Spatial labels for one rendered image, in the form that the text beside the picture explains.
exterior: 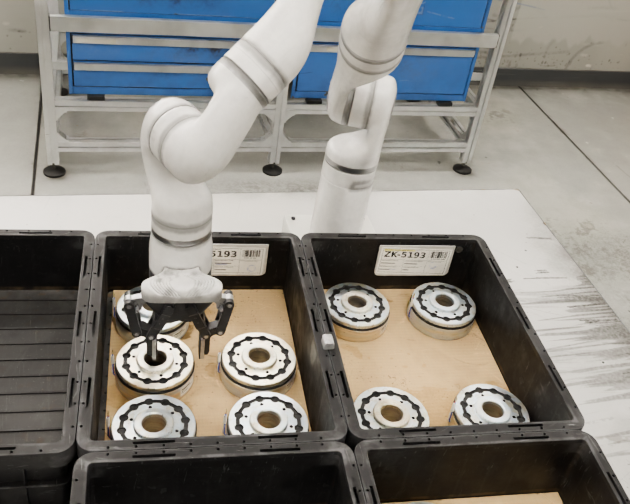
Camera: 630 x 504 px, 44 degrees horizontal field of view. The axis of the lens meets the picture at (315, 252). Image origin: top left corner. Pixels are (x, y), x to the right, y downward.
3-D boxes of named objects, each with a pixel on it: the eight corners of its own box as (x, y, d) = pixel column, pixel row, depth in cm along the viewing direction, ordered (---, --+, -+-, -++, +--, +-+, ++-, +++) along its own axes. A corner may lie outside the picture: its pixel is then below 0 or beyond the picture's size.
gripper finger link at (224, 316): (226, 301, 98) (209, 334, 101) (240, 305, 98) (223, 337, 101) (225, 287, 100) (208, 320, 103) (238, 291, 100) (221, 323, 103)
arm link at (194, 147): (166, 170, 78) (264, 73, 79) (127, 130, 83) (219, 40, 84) (202, 204, 84) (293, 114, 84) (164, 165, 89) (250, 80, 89)
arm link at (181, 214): (133, 212, 93) (168, 253, 87) (131, 95, 83) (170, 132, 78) (186, 198, 96) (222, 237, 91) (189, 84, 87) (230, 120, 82)
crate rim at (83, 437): (96, 243, 114) (95, 229, 113) (297, 244, 121) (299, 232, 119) (75, 466, 83) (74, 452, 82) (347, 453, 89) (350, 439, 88)
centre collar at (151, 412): (135, 409, 96) (135, 406, 96) (175, 411, 97) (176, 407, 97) (130, 441, 92) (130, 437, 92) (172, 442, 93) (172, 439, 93)
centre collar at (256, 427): (248, 406, 99) (248, 403, 99) (286, 407, 100) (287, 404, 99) (249, 437, 95) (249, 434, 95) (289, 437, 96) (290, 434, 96)
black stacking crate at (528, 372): (291, 292, 126) (300, 236, 119) (463, 291, 132) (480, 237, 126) (336, 502, 95) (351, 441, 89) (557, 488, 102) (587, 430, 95)
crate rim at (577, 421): (297, 244, 121) (299, 232, 119) (478, 246, 127) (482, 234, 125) (347, 453, 89) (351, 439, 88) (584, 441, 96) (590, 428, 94)
